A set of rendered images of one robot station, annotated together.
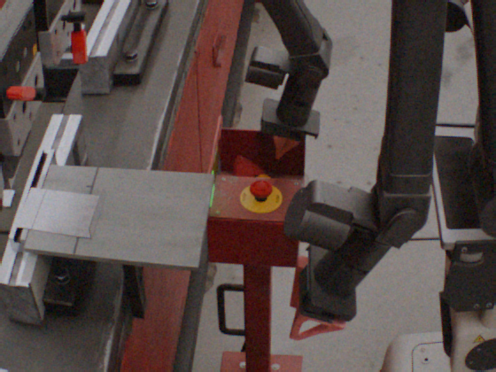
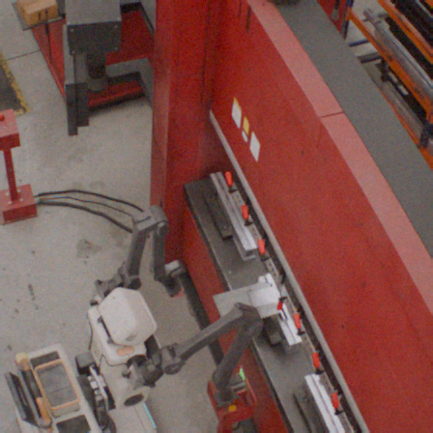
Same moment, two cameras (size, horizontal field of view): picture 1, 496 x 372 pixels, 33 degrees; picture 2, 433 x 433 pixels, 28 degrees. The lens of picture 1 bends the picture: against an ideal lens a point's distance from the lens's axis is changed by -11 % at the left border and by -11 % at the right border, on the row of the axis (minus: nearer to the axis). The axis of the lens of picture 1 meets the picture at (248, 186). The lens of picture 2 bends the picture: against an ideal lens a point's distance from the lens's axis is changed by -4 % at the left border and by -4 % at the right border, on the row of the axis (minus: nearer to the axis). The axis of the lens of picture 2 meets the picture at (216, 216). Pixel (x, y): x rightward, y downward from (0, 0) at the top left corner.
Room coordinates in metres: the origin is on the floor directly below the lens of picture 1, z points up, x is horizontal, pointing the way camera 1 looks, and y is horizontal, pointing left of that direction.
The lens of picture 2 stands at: (2.67, -1.11, 4.41)
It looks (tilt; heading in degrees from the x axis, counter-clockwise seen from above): 52 degrees down; 148
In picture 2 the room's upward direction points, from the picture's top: 7 degrees clockwise
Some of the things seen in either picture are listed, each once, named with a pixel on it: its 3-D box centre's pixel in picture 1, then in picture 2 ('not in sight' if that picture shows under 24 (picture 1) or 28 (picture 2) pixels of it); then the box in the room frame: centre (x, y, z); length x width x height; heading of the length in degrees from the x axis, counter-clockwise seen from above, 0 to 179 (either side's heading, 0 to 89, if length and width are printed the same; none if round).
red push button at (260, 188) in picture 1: (260, 193); not in sight; (1.17, -0.02, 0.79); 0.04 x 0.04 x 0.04
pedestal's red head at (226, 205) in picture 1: (258, 191); (231, 396); (1.22, -0.02, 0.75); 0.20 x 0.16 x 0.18; 174
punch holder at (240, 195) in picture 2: not in sight; (246, 191); (0.51, 0.38, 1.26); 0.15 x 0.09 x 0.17; 174
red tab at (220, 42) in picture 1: (220, 41); not in sight; (1.94, 0.06, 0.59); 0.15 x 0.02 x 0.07; 174
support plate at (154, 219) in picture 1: (116, 213); (245, 304); (0.92, 0.19, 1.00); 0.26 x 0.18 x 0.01; 84
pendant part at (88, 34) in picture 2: not in sight; (92, 55); (-0.37, -0.03, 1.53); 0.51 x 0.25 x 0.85; 162
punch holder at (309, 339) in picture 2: not in sight; (316, 333); (1.31, 0.29, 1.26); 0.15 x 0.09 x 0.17; 174
